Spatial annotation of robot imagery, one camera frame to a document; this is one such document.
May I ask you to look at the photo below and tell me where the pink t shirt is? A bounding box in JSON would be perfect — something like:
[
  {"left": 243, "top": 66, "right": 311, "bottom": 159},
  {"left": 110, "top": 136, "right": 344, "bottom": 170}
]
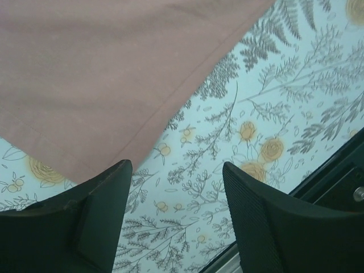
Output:
[{"left": 1, "top": 0, "right": 272, "bottom": 183}]

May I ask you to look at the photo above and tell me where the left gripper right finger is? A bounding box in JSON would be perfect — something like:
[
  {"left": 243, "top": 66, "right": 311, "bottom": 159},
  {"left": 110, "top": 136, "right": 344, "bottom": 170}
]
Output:
[{"left": 222, "top": 162, "right": 363, "bottom": 272}]

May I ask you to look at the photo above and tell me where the floral table mat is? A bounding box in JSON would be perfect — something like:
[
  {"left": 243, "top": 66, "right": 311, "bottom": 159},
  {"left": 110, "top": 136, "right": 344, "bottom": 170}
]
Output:
[{"left": 1, "top": 1, "right": 363, "bottom": 272}]

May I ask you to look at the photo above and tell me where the aluminium frame rail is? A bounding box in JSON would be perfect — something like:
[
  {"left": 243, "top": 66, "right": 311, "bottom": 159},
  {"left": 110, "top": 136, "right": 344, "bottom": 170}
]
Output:
[{"left": 201, "top": 243, "right": 243, "bottom": 273}]

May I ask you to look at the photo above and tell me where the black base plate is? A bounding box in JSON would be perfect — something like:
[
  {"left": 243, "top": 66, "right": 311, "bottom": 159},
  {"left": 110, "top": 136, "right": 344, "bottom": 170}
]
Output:
[{"left": 290, "top": 130, "right": 363, "bottom": 212}]

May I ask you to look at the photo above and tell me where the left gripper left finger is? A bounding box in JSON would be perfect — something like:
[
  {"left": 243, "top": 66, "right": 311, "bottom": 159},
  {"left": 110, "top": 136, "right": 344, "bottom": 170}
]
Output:
[{"left": 1, "top": 160, "right": 133, "bottom": 272}]

